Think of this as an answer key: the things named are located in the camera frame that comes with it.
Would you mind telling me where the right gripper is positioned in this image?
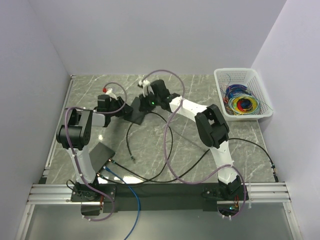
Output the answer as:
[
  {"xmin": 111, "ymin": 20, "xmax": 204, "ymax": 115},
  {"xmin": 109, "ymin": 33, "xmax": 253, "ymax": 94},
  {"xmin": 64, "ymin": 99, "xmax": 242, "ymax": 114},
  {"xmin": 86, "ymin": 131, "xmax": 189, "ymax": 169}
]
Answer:
[{"xmin": 138, "ymin": 90, "xmax": 161, "ymax": 113}]

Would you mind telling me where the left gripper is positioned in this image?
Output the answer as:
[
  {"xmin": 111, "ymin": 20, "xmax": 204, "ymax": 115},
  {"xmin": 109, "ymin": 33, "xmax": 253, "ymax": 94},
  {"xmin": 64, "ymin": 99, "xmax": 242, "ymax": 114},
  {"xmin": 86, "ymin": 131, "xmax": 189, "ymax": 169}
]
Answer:
[{"xmin": 108, "ymin": 96, "xmax": 135, "ymax": 118}]

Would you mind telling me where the black network switch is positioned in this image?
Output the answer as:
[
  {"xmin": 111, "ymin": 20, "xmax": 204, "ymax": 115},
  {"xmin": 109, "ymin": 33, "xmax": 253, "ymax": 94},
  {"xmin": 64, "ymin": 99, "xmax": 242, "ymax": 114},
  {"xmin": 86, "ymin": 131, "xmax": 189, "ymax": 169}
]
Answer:
[
  {"xmin": 89, "ymin": 142, "xmax": 116, "ymax": 173},
  {"xmin": 123, "ymin": 97, "xmax": 146, "ymax": 126}
]

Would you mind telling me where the black ethernet cable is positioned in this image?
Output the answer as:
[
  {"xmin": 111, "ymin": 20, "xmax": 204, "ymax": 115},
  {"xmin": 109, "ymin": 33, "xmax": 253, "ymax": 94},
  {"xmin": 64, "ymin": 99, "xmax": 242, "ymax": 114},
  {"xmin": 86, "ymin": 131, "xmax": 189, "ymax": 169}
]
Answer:
[{"xmin": 96, "ymin": 111, "xmax": 176, "ymax": 186}]

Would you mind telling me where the blue ethernet cable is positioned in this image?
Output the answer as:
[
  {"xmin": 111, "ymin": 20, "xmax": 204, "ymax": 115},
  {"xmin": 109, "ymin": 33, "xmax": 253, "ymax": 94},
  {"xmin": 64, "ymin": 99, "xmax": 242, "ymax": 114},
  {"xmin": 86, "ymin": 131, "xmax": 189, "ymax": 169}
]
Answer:
[{"xmin": 103, "ymin": 166, "xmax": 141, "ymax": 240}]

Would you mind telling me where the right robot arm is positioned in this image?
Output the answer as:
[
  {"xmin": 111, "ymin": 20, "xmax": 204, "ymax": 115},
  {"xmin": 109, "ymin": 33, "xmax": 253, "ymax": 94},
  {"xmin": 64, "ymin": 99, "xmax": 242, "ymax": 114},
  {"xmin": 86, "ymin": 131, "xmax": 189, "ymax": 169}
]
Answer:
[{"xmin": 138, "ymin": 79, "xmax": 247, "ymax": 200}]

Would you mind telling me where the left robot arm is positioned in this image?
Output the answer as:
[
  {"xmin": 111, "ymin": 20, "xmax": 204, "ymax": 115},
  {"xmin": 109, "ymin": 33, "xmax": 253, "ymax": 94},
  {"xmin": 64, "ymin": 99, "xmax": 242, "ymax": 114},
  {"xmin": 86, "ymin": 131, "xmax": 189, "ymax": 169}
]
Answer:
[{"xmin": 56, "ymin": 94, "xmax": 134, "ymax": 201}]

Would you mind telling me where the white plastic basket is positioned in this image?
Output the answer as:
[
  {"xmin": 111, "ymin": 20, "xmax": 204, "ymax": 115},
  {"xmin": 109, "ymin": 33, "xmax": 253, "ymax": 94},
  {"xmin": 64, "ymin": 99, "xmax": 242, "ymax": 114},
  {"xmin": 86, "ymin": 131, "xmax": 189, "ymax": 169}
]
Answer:
[{"xmin": 214, "ymin": 68, "xmax": 273, "ymax": 121}]

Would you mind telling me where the black base beam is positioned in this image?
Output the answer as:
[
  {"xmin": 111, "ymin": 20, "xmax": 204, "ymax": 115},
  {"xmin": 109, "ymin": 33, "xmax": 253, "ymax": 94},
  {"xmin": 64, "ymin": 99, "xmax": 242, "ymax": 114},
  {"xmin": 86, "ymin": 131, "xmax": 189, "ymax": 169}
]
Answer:
[{"xmin": 70, "ymin": 183, "xmax": 248, "ymax": 214}]

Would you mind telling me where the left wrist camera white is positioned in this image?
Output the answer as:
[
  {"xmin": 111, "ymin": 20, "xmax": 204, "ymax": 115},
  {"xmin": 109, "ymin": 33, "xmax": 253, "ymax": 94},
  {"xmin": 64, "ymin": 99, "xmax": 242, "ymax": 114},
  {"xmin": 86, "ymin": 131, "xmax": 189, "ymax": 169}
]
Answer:
[{"xmin": 102, "ymin": 87, "xmax": 117, "ymax": 99}]

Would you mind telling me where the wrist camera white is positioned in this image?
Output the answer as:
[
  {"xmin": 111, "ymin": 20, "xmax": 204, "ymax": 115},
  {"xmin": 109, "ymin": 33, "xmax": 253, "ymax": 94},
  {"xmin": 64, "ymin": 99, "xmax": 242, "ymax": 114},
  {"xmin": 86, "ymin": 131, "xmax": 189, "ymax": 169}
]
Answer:
[
  {"xmin": 138, "ymin": 80, "xmax": 154, "ymax": 98},
  {"xmin": 102, "ymin": 87, "xmax": 117, "ymax": 99}
]

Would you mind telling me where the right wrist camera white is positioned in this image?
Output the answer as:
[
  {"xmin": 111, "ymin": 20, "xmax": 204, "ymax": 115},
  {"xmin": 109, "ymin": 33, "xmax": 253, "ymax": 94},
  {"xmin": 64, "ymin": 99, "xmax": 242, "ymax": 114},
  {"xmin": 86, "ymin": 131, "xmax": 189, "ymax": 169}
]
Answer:
[{"xmin": 138, "ymin": 80, "xmax": 154, "ymax": 98}]

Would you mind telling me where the black long power cable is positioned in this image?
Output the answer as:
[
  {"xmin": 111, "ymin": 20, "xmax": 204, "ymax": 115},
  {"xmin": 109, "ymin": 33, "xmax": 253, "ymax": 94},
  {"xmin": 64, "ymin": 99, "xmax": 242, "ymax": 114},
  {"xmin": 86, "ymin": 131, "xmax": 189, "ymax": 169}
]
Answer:
[{"xmin": 109, "ymin": 138, "xmax": 278, "ymax": 186}]

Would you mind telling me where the colourful wire bundle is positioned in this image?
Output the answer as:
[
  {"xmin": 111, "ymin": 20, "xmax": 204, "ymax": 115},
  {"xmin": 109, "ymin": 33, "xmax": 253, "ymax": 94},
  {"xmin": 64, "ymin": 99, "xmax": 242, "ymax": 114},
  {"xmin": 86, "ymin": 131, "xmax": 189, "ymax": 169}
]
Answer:
[{"xmin": 223, "ymin": 83, "xmax": 262, "ymax": 116}]

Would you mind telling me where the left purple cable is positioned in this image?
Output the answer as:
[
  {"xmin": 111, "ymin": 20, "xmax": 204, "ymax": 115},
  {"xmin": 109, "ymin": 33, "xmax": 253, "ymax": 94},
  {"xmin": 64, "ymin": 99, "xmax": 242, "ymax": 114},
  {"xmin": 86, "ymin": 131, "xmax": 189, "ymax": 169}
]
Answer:
[{"xmin": 63, "ymin": 81, "xmax": 128, "ymax": 223}]

